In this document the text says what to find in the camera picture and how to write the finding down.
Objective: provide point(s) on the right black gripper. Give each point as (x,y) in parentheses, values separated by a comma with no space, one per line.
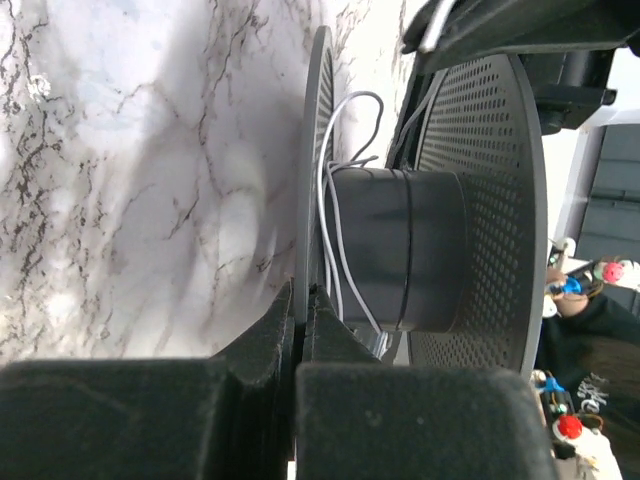
(568,87)

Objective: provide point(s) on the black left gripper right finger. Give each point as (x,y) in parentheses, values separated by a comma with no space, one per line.
(357,418)

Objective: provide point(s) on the black perforated cable spool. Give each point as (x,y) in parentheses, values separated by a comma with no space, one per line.
(449,250)

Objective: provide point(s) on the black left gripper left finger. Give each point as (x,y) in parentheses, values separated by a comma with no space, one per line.
(219,417)

